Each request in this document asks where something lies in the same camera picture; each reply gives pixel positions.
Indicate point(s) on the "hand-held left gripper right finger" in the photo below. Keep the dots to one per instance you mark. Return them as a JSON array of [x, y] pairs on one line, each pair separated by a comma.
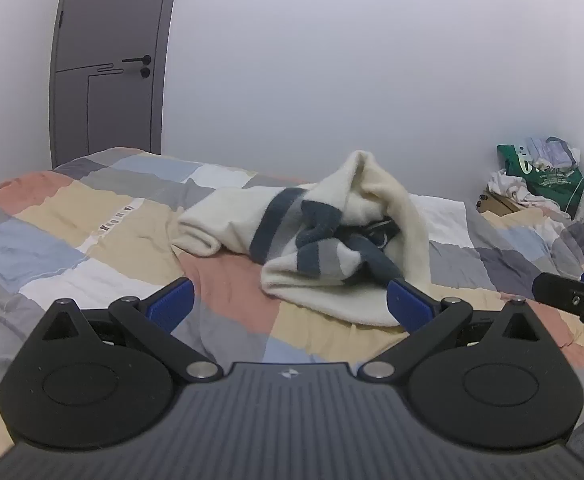
[[409, 305]]

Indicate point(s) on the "grey door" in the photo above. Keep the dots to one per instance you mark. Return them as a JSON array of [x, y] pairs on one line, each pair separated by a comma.
[[107, 25]]

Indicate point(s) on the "white crumpled cloth pile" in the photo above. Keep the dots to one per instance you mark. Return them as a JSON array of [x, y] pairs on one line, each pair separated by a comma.
[[514, 187]]

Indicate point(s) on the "patchwork quilt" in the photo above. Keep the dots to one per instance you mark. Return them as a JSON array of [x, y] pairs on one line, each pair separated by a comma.
[[97, 240]]

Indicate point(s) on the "cardboard box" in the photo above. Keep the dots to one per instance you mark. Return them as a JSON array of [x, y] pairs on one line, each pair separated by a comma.
[[496, 204]]

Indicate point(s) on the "grey crumpled cloth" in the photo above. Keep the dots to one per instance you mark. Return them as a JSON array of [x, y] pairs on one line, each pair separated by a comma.
[[579, 242]]

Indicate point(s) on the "green shopping bag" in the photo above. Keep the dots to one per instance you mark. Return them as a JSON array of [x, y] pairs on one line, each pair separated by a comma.
[[551, 182]]

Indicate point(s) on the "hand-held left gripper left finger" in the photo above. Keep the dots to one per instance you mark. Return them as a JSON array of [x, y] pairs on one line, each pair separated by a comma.
[[171, 302]]

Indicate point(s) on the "cream striped sweater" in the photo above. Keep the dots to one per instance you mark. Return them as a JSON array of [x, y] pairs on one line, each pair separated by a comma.
[[317, 240]]

